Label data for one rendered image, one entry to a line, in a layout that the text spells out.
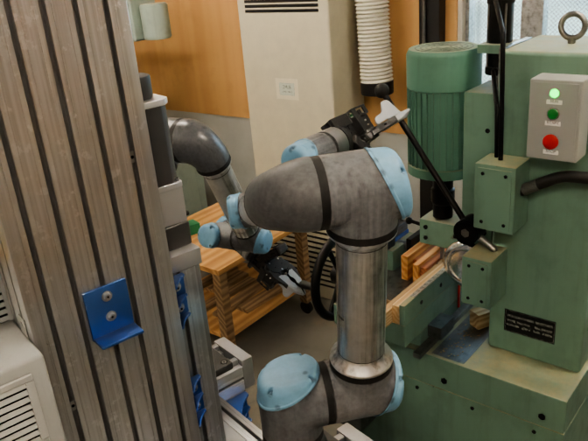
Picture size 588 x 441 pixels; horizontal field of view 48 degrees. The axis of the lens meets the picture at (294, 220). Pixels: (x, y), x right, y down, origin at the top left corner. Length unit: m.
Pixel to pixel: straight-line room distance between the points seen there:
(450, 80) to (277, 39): 1.73
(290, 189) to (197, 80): 3.08
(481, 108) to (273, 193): 0.70
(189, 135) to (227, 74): 2.18
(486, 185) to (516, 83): 0.22
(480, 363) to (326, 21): 1.82
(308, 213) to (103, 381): 0.46
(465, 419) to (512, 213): 0.56
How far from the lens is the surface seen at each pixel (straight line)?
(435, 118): 1.60
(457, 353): 1.70
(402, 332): 1.62
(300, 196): 0.96
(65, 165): 1.03
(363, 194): 0.98
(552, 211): 1.51
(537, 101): 1.39
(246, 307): 3.14
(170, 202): 1.22
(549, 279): 1.58
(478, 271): 1.53
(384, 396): 1.25
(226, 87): 3.87
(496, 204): 1.46
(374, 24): 3.05
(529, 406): 1.64
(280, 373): 1.23
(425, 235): 1.76
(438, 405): 1.77
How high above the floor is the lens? 1.76
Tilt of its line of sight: 23 degrees down
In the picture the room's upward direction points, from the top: 5 degrees counter-clockwise
